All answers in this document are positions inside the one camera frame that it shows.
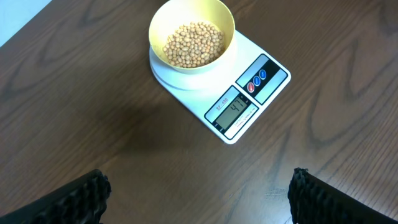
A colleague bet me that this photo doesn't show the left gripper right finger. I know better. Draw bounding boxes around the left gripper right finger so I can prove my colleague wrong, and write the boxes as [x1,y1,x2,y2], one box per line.
[287,167,397,224]

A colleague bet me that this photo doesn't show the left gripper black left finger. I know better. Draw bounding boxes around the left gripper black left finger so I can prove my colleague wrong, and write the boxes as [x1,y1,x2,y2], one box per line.
[1,169,111,224]

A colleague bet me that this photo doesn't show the white digital kitchen scale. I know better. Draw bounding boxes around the white digital kitchen scale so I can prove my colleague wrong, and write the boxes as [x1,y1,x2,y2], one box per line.
[149,32,291,144]

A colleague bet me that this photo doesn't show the soybeans in yellow bowl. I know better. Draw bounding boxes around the soybeans in yellow bowl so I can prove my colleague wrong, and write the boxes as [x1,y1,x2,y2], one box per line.
[162,21,225,68]

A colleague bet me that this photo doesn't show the yellow bowl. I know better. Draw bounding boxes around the yellow bowl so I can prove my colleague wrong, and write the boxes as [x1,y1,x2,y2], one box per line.
[149,0,236,75]

